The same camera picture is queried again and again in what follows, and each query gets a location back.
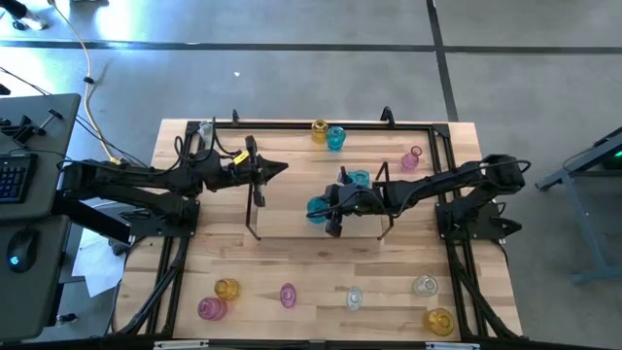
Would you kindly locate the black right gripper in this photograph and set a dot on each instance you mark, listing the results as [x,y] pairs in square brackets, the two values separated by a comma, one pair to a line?
[362,201]

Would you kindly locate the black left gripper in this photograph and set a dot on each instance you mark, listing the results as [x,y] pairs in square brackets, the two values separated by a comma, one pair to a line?
[233,176]

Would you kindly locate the blue medallion embossed glass vase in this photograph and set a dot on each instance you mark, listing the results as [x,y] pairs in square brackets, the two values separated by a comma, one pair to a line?
[317,209]

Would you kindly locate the large blue glass vase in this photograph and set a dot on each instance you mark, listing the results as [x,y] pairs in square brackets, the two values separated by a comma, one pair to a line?
[360,177]

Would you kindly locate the small yellow glass vase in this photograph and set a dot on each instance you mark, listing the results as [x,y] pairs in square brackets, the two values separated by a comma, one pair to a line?
[319,131]

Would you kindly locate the small blue glass vase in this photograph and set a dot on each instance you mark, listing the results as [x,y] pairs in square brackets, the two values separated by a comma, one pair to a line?
[335,138]

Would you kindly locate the clear ribbed glass vase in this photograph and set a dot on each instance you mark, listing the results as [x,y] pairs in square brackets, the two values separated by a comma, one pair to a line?
[205,129]

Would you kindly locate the small pink narrow-neck vase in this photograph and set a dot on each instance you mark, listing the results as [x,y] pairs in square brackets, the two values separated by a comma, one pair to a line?
[410,160]

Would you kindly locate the oval clear glass vase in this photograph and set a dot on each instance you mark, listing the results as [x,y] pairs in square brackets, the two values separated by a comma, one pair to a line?
[354,298]

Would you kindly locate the pink oval ribbed glass vase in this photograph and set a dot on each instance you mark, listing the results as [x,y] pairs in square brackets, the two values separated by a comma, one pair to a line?
[287,295]

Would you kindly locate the round clear glass vase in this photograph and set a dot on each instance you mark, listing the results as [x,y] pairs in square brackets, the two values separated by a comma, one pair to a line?
[425,286]

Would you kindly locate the pink ringed glass vase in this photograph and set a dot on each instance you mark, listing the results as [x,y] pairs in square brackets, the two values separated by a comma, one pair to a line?
[212,309]

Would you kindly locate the yellow diamond pattern glass vase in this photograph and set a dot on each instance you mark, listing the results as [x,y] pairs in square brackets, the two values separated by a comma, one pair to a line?
[439,321]

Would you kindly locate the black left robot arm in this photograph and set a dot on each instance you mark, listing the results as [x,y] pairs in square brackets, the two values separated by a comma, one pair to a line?
[146,177]

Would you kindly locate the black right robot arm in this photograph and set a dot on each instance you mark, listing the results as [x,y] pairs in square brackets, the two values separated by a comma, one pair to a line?
[437,187]

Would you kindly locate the yellow tag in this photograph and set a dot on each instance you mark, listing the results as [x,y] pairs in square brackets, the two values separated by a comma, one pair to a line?
[240,157]

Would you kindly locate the black support beam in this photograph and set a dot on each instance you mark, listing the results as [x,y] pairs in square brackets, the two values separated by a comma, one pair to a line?
[92,219]

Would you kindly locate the white paper sheet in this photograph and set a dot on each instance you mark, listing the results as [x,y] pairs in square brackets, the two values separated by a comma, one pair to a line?
[97,265]

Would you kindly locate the dark grey desk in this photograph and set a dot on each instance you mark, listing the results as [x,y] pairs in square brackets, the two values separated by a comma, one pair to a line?
[48,146]

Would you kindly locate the black desk clamp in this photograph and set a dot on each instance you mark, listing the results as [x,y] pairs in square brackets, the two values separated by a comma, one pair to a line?
[22,130]

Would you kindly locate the grey metal side table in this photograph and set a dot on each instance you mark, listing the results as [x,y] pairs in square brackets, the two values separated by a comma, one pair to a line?
[585,228]

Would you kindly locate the black floor plug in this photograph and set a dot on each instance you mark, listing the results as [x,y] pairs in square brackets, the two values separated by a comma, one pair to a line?
[65,318]

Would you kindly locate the black keyboard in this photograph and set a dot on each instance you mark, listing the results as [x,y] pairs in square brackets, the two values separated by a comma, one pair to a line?
[14,177]

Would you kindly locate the black computer mouse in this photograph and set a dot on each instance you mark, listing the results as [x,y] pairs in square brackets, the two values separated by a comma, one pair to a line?
[22,243]

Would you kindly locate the black device with green light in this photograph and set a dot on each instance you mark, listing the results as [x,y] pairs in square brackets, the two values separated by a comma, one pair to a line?
[614,158]

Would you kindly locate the person's foot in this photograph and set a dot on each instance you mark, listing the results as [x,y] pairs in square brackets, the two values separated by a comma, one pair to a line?
[14,10]

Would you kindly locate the black aluminium table frame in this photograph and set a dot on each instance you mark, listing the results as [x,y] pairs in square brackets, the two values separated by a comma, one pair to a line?
[291,125]

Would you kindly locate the black frame clamp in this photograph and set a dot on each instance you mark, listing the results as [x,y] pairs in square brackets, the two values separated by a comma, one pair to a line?
[387,115]
[235,117]

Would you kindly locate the silver metal bracket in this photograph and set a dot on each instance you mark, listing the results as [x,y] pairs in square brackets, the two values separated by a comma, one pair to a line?
[452,346]
[180,344]

